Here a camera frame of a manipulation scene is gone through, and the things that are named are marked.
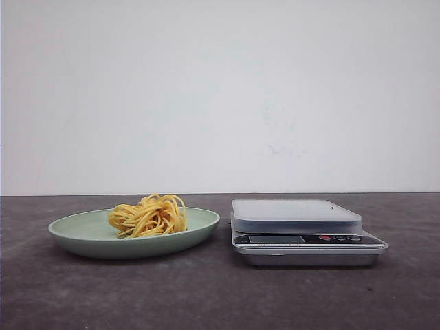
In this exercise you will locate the yellow vermicelli noodle bundle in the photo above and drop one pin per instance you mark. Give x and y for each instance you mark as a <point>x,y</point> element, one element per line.
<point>153,215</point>

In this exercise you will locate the light green round plate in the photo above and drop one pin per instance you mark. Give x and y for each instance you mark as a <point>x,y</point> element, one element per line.
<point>89,234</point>

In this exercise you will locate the silver digital kitchen scale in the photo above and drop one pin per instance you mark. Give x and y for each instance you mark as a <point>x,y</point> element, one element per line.
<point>301,232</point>

